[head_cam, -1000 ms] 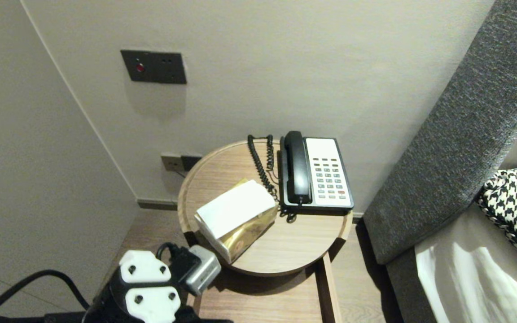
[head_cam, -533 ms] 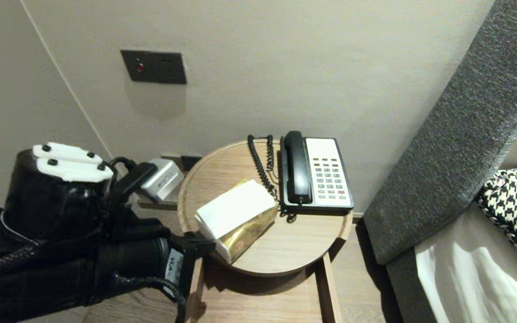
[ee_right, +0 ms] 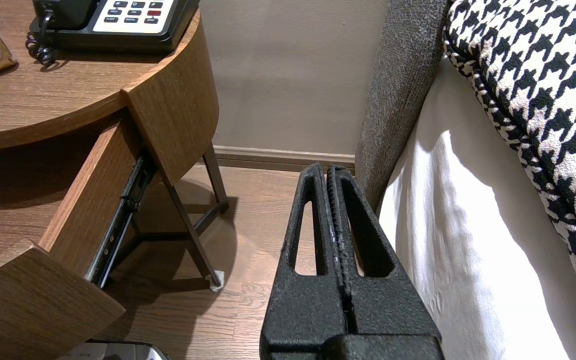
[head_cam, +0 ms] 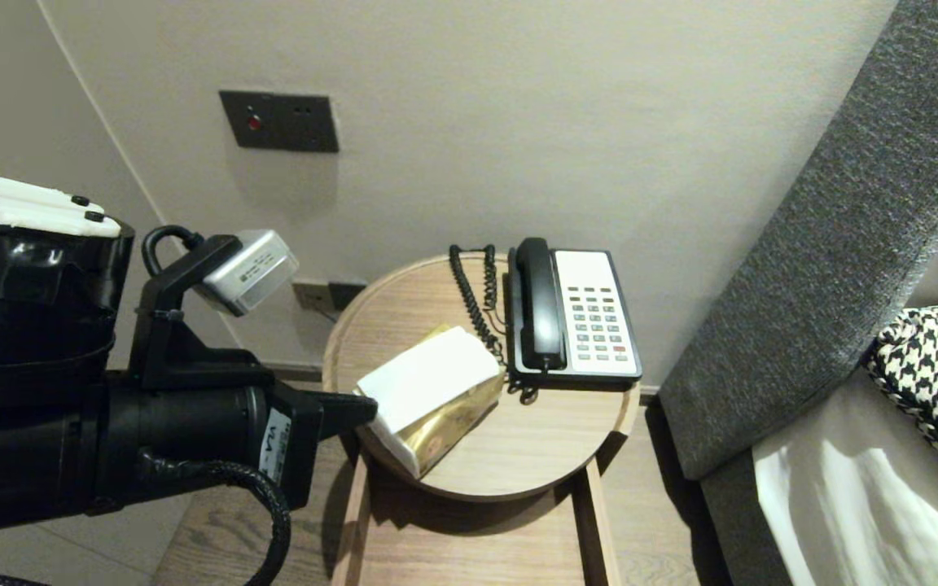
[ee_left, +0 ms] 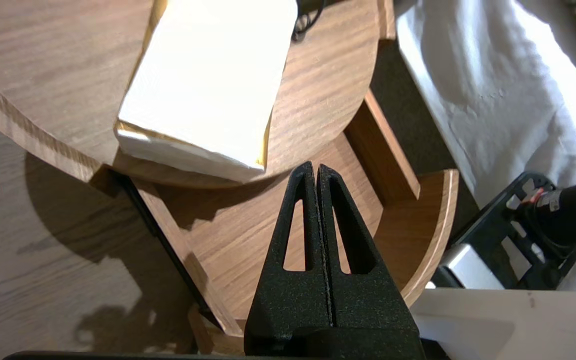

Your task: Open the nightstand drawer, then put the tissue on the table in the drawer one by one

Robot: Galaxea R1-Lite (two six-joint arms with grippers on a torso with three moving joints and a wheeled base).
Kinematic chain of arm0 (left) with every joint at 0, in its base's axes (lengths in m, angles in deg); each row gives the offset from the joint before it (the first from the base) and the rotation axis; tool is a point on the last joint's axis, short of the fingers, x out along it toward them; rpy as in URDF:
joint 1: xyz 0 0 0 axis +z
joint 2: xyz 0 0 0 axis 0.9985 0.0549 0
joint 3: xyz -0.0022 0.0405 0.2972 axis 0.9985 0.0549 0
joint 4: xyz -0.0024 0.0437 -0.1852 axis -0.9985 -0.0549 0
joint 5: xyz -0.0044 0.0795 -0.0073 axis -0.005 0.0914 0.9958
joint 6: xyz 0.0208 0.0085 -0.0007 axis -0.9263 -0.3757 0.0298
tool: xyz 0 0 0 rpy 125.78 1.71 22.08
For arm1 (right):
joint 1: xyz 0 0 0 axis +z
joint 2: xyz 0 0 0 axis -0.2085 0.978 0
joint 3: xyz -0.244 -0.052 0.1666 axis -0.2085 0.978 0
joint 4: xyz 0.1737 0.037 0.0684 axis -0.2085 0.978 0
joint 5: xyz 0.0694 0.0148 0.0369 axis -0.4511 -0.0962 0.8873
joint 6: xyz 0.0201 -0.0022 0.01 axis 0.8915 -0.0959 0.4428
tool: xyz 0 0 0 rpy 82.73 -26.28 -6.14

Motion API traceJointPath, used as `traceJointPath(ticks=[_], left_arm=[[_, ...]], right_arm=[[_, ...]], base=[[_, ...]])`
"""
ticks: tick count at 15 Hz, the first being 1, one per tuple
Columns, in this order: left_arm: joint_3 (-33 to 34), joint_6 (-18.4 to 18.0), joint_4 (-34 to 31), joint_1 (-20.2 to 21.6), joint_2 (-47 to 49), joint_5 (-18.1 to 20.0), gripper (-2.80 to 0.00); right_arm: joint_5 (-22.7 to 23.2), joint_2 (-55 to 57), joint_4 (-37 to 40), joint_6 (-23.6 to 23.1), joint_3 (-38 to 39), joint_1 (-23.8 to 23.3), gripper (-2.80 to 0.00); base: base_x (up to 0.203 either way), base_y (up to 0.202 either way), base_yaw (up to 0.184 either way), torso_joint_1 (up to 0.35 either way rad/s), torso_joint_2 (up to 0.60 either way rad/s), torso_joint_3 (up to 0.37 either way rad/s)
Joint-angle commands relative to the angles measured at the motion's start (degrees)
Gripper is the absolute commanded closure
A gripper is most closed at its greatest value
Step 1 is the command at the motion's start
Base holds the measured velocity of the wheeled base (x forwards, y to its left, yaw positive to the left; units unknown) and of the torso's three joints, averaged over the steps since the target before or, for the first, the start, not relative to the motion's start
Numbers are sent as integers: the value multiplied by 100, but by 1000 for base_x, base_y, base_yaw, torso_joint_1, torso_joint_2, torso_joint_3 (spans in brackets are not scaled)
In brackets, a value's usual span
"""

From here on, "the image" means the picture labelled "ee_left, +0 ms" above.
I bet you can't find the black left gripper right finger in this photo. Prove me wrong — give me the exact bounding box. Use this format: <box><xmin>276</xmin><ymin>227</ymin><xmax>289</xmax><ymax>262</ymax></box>
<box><xmin>316</xmin><ymin>163</ymin><xmax>421</xmax><ymax>351</ymax></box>

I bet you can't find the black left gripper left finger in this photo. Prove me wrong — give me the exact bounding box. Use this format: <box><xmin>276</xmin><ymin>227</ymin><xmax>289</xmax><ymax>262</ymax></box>
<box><xmin>244</xmin><ymin>160</ymin><xmax>333</xmax><ymax>355</ymax></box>

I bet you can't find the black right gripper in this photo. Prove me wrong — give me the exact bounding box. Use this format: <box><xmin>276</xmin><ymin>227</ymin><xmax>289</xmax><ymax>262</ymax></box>
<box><xmin>447</xmin><ymin>171</ymin><xmax>576</xmax><ymax>291</ymax></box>

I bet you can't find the curved wooden table drawer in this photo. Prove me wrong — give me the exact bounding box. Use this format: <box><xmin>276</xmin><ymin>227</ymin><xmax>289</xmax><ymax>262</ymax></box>
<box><xmin>90</xmin><ymin>90</ymin><xmax>461</xmax><ymax>358</ymax></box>

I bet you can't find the gold tissue box white tissue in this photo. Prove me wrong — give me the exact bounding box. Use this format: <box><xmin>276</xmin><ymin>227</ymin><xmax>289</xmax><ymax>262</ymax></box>
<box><xmin>114</xmin><ymin>0</ymin><xmax>300</xmax><ymax>183</ymax></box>

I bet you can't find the white robot body panel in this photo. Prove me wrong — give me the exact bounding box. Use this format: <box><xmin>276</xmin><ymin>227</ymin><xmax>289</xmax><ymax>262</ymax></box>
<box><xmin>410</xmin><ymin>287</ymin><xmax>576</xmax><ymax>360</ymax></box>

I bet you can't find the grey fabric bed base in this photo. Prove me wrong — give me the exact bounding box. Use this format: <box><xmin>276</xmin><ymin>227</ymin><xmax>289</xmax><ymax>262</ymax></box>
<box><xmin>370</xmin><ymin>39</ymin><xmax>479</xmax><ymax>246</ymax></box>

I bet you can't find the round wooden side table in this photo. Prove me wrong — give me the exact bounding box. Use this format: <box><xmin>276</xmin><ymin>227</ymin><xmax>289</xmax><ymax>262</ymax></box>
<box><xmin>0</xmin><ymin>0</ymin><xmax>398</xmax><ymax>191</ymax></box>

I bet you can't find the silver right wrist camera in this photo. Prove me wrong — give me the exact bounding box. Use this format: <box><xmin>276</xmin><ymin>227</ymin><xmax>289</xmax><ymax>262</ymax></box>
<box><xmin>438</xmin><ymin>243</ymin><xmax>500</xmax><ymax>290</ymax></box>

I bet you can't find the black coiled telephone cord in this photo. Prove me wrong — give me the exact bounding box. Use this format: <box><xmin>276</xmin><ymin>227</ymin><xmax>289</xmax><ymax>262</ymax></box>
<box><xmin>292</xmin><ymin>0</ymin><xmax>326</xmax><ymax>42</ymax></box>

